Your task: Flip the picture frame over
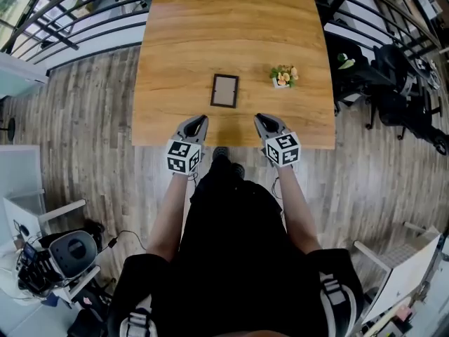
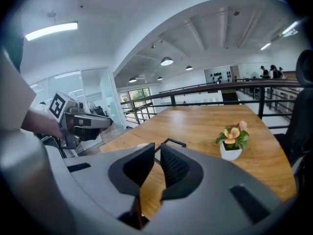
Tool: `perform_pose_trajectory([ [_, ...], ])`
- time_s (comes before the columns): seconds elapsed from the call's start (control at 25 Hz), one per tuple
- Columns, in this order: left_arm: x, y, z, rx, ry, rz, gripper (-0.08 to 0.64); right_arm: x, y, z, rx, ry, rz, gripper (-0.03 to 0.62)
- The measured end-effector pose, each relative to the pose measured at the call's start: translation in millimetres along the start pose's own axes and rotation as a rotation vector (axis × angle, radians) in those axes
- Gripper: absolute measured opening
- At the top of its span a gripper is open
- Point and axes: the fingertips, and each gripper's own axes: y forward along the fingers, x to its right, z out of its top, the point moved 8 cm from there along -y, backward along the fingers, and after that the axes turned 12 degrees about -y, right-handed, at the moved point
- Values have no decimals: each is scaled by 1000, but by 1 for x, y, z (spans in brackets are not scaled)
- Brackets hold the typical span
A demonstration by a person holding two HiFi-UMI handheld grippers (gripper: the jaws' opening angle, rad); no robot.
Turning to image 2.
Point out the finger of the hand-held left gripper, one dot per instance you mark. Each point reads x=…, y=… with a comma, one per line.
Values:
x=109, y=122

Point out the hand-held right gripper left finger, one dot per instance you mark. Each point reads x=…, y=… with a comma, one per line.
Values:
x=134, y=170

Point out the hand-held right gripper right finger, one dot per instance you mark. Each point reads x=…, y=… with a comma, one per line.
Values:
x=181, y=177

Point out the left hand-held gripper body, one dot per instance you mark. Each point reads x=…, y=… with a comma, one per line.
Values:
x=73, y=116

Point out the black picture frame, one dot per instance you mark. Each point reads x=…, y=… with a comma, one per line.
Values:
x=174, y=142

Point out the person's left forearm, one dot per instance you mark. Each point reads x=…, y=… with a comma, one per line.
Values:
x=28, y=121

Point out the person's left hand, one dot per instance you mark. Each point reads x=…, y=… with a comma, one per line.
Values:
x=49, y=126

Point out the glass partition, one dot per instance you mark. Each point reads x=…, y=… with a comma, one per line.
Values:
x=95, y=89

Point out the black framed window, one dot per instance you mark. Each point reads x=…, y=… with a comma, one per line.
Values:
x=139, y=94

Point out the orange flowers in white pot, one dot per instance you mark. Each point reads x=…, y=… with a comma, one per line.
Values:
x=232, y=143

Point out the large pendant lamp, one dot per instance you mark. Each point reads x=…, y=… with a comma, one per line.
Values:
x=167, y=62

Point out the person's black clothing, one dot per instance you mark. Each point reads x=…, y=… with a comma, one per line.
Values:
x=14, y=53

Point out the ceiling tube light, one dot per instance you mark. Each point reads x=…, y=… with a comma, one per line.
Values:
x=51, y=30

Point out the white standing fan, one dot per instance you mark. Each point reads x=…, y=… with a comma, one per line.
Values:
x=254, y=75

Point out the black office chair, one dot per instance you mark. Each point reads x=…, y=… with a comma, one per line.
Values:
x=300, y=111

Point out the linear ceiling light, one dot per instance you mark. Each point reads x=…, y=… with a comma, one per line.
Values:
x=265, y=46
x=291, y=28

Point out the white wall display board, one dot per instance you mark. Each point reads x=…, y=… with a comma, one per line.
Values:
x=220, y=72

